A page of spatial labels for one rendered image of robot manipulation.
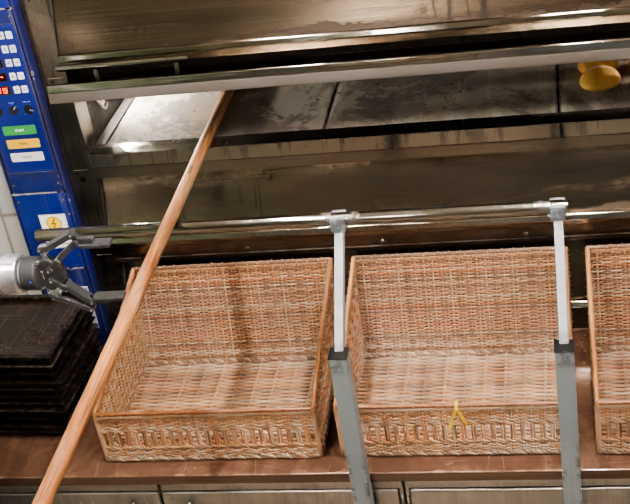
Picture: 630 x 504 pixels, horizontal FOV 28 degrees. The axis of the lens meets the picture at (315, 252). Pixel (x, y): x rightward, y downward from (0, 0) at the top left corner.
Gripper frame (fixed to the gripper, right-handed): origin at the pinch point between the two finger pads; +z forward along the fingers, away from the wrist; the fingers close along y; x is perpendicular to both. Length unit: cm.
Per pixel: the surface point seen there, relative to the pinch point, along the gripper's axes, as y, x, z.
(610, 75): -4, -73, 108
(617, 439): 56, -7, 105
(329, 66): -25, -43, 45
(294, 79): -23, -42, 37
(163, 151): 1, -57, -3
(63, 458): -1, 62, 10
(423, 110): 0, -69, 62
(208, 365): 60, -44, 0
